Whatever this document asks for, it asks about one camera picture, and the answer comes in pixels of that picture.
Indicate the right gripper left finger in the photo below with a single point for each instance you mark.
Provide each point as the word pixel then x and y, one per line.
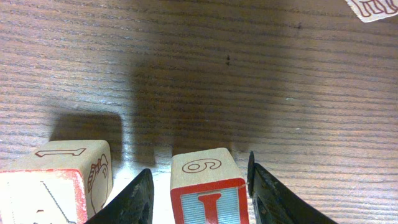
pixel 133 205

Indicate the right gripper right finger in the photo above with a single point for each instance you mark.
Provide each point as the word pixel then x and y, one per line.
pixel 275 203

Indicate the red I block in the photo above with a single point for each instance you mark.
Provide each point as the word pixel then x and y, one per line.
pixel 208 187

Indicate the red A block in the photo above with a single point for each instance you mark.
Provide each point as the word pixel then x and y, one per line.
pixel 60 182

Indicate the red U block centre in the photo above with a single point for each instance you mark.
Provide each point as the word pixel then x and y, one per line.
pixel 373 10

